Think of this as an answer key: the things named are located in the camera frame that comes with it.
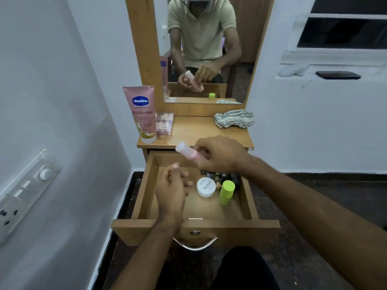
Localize person's right hand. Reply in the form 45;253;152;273
193;135;252;176

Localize person's left hand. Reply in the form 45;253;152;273
154;162;194;220

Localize wooden drawer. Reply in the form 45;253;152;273
111;149;282;248

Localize round white jar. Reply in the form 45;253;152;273
196;177;217;198

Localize pink bottle white cap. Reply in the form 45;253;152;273
175;141;209;163

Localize neon green tube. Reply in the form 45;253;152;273
218;180;236;206

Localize striped green white cloth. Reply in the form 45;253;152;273
213;109;256;130

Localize clear box of pink tubes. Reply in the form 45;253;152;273
156;112;175;136

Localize pink lotion tube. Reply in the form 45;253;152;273
122;85;158;145

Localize person's right forearm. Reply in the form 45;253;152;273
241;157;387;290

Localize person's left forearm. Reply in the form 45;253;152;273
108;214;183;290

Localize person's legs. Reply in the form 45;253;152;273
156;246;280;290

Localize wooden dressing table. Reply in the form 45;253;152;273
125;0;276;162

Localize white object on sill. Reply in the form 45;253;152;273
278;63;310;78

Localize dressing table mirror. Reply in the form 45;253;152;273
152;0;270;105

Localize black phone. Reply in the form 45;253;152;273
315;70;362;81

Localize white framed window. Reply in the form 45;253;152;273
280;0;387;66

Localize white wall switch board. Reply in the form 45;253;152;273
0;149;63;247

